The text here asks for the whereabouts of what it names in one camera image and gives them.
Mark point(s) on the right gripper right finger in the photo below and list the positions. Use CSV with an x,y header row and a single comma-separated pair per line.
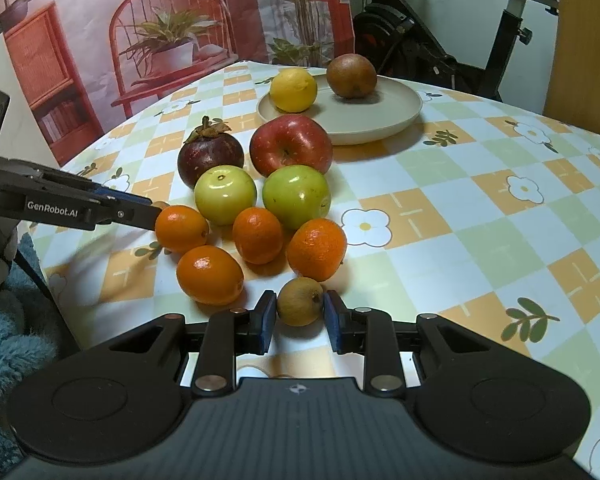
x,y
369,333

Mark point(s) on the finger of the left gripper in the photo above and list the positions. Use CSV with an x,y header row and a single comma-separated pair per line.
x,y
125,194
137,215

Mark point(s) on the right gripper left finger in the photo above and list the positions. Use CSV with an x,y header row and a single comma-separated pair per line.
x,y
227,335

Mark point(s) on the orange tangerine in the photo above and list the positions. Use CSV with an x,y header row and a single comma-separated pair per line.
x,y
180,228
317,249
258,235
210,275

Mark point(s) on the small brown longan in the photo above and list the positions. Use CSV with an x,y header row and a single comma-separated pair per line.
x,y
300,302

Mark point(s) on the green apple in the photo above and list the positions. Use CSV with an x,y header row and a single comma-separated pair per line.
x,y
296,194
223,192

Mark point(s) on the dark purple mangosteen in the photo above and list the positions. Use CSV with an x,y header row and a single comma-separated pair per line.
x,y
210,144

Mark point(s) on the yellow lemon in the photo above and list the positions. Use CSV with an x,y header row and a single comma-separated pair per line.
x,y
293,90

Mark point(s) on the brownish red apple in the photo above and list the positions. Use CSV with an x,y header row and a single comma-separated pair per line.
x,y
351,76

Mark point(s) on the teal fluffy blanket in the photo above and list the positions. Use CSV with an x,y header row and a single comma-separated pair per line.
x,y
31,333

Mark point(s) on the red printed backdrop cloth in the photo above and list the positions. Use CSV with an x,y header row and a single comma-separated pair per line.
x,y
84,66

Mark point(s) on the checkered floral tablecloth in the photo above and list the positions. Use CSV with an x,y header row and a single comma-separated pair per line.
x,y
482,212

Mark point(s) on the beige round plate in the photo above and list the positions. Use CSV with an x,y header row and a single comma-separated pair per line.
x,y
389,109

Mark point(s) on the black exercise bike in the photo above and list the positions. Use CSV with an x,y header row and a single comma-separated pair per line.
x,y
499,49

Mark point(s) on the wooden door panel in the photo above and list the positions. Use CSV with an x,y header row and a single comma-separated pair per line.
x,y
573,94

